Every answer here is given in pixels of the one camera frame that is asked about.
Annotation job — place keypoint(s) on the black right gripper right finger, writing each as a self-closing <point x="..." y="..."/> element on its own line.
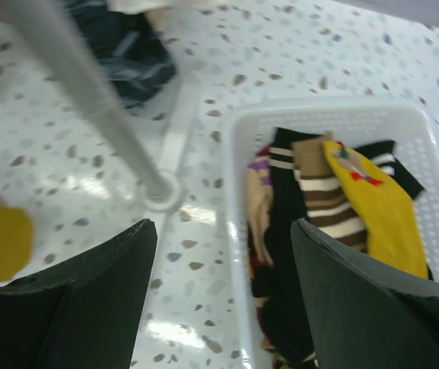
<point x="363" y="313"/>

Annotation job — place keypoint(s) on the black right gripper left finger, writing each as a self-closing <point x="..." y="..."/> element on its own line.
<point x="83" y="312"/>

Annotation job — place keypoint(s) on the yellow sock with pattern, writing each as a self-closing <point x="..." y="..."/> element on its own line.
<point x="387" y="211"/>

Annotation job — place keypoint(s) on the black striped sock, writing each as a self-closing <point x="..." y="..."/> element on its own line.
<point x="274" y="202"/>

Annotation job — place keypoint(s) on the brown striped sock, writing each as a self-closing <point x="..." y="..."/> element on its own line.
<point x="327" y="206"/>

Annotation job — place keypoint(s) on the white plastic basket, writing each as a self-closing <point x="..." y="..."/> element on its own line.
<point x="356" y="121"/>

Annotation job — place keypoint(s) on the black sock with stripes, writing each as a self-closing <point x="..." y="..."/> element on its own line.
<point x="381" y="153"/>

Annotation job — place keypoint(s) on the dark blue patterned garment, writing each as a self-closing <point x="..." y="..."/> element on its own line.
<point x="127" y="48"/>

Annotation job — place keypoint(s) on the white clothes rack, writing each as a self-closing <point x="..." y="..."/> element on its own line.
<point x="53" y="36"/>

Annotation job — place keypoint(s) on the white garment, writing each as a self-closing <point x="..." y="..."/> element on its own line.
<point x="132" y="7"/>

